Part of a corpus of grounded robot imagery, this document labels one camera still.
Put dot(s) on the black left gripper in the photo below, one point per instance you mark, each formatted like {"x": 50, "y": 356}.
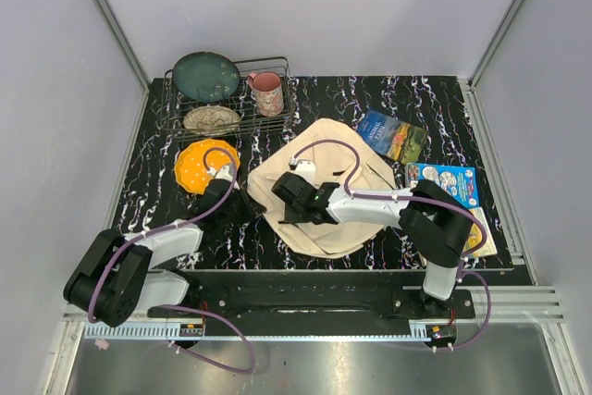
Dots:
{"x": 252, "y": 209}

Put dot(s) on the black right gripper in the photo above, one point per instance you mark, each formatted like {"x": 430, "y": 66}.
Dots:
{"x": 292, "y": 216}

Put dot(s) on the cream canvas student bag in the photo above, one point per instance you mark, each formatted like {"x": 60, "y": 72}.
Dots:
{"x": 327, "y": 151}

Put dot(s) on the Animal Farm paperback book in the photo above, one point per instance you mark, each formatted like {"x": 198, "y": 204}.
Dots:
{"x": 396, "y": 140}

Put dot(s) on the blue comic book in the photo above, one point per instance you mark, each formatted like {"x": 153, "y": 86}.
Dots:
{"x": 459, "y": 182}

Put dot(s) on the yellow picture book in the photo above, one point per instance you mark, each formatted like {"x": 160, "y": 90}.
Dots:
{"x": 488, "y": 248}

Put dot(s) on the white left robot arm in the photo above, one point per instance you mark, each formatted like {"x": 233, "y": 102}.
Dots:
{"x": 118, "y": 273}

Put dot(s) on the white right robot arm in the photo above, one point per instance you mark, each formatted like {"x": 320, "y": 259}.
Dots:
{"x": 435, "y": 223}

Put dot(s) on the orange dotted plate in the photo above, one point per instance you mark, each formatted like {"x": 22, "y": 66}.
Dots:
{"x": 193, "y": 167}

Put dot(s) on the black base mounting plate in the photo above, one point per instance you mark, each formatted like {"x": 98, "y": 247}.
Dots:
{"x": 379, "y": 297}

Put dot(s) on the beige patterned plate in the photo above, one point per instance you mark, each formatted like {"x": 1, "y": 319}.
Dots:
{"x": 212, "y": 120}

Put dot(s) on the pink patterned mug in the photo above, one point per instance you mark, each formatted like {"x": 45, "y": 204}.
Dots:
{"x": 267, "y": 93}

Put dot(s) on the dark green plate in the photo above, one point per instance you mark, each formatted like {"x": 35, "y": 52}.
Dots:
{"x": 206, "y": 77}

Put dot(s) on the wire dish rack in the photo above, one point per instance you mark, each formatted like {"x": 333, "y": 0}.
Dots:
{"x": 175, "y": 105}

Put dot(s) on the white cable duct strip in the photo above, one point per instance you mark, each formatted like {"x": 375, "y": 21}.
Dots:
{"x": 293, "y": 329}

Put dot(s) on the aluminium frame rail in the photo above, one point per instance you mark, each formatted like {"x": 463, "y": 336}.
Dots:
{"x": 109, "y": 17}

